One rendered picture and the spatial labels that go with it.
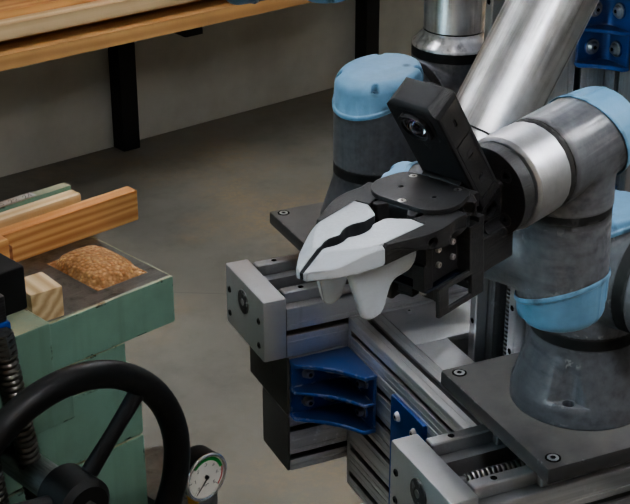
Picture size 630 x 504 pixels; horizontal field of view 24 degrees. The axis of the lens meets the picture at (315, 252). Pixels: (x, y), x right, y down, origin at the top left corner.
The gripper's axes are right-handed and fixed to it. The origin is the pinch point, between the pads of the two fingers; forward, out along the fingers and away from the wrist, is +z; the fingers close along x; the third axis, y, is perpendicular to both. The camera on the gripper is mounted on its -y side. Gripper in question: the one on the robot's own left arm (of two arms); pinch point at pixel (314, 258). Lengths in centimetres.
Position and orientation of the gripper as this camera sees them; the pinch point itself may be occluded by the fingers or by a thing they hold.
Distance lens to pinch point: 95.4
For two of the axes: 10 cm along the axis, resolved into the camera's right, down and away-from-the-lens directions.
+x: -7.3, -2.8, 6.2
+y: 0.5, 8.9, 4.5
